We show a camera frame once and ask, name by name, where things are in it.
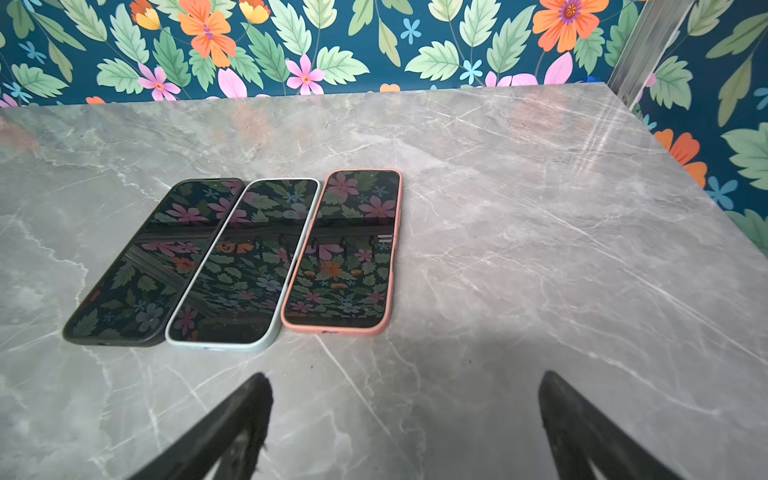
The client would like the light blue phone case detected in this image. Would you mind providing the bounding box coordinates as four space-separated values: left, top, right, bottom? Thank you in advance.
164 176 322 353

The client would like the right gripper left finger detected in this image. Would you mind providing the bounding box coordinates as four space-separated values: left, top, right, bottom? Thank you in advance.
132 373 274 479

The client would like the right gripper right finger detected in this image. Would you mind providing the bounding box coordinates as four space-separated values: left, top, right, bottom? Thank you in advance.
538 370 679 479

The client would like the pink phone case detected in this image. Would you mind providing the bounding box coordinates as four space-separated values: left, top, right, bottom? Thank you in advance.
280 168 404 337

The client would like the black phone case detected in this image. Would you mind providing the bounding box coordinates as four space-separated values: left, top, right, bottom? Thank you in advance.
61 177 247 349

